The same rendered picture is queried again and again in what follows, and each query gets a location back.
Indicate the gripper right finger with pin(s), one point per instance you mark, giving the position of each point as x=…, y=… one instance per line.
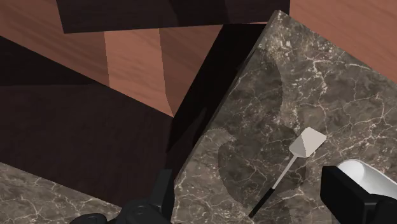
x=347, y=198

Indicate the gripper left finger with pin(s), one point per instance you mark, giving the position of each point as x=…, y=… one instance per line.
x=161, y=198

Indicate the white bowl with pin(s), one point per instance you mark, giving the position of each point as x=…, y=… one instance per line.
x=369, y=176

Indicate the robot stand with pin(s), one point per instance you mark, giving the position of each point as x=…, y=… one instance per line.
x=139, y=14

